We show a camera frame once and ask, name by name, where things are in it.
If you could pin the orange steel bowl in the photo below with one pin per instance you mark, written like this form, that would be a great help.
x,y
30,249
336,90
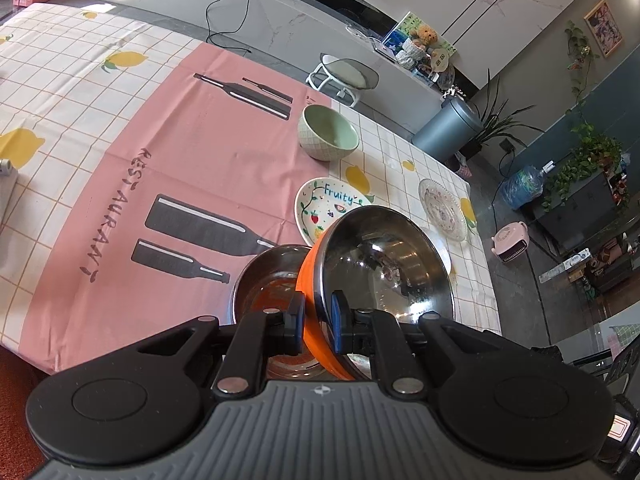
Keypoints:
x,y
265,280
380,260

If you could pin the white woven basket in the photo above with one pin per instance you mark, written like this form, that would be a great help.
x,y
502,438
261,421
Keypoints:
x,y
412,52

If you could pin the dark low cabinet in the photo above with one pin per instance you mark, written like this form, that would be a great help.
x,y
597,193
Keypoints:
x,y
585,205

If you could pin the pink bottle print mat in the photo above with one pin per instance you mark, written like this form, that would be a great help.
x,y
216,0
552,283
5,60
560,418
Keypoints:
x,y
150,160

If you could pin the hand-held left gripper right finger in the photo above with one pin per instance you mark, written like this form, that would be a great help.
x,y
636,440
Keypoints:
x,y
340,321

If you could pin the framed wall picture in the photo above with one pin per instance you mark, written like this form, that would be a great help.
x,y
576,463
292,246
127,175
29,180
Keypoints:
x,y
604,27

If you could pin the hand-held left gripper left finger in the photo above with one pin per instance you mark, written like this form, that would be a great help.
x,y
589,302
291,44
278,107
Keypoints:
x,y
298,321

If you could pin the grey trash can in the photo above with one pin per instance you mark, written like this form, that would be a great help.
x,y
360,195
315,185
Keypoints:
x,y
445,130

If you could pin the lemon print checked tablecloth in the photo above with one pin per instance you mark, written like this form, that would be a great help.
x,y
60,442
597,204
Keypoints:
x,y
60,90

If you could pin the white power strip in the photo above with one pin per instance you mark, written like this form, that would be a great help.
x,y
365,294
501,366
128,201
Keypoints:
x,y
565,266

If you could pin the green ceramic bowl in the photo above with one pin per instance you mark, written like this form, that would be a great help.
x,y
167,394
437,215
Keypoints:
x,y
327,127

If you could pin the white round stool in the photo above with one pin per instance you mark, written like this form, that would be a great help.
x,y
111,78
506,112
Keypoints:
x,y
345,71

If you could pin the long-leaf potted plant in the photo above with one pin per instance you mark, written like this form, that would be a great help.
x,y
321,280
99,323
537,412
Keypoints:
x,y
492,125

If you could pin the white sticker pattern plate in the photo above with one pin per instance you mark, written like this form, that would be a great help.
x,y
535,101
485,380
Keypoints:
x,y
442,210

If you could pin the green pothos plant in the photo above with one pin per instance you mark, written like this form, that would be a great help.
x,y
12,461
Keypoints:
x,y
590,160

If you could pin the pink space heater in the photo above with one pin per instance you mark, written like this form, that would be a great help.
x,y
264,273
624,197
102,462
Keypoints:
x,y
510,242

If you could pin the white fruit print plate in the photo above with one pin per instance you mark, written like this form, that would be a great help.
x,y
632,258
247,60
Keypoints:
x,y
315,210

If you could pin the blue water bottle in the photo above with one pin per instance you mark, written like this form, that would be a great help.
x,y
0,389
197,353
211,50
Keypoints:
x,y
522,185

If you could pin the teddy bear with baskets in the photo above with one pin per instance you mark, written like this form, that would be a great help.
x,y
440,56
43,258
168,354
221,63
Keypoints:
x,y
445,45

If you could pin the hanging vine plant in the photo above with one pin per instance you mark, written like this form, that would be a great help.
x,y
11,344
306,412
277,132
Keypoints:
x,y
580,50

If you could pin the brown teddy bear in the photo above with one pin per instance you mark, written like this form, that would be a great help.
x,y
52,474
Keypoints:
x,y
425,36

